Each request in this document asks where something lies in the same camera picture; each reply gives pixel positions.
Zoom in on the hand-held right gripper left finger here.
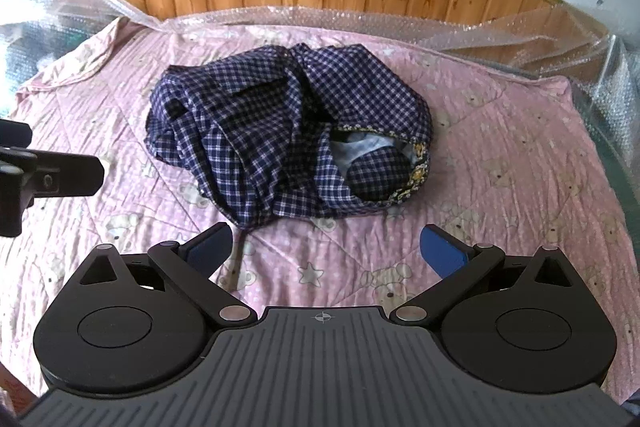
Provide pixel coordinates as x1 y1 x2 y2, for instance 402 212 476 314
74 223 253 328

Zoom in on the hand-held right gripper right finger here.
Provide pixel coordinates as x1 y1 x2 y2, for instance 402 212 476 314
390 224 581 326

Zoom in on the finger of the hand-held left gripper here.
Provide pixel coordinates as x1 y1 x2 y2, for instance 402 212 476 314
0 146 106 238
0 118 34 150

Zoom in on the navy checked shirt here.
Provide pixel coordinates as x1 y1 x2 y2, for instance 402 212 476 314
145 42 433 229

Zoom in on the pink bear print quilt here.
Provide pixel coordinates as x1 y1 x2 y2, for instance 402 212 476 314
0 17 626 408

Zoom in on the clear bubble wrap sheet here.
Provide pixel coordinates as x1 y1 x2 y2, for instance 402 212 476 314
0 0 640 188

